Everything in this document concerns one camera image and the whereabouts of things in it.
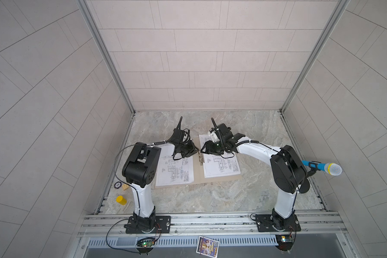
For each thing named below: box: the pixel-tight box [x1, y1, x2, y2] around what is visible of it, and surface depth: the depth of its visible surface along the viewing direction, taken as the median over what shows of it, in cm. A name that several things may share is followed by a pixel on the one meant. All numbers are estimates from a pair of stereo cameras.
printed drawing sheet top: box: [155, 144, 195, 187], surface depth 88 cm
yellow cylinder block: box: [116, 195, 128, 206], surface depth 75 cm
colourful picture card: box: [196, 235, 220, 258], surface depth 66 cm
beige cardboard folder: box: [154, 137, 243, 189], surface depth 87 cm
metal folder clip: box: [197, 151, 205, 166], surface depth 93 cm
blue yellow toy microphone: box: [301, 160, 343, 176], surface depth 64 cm
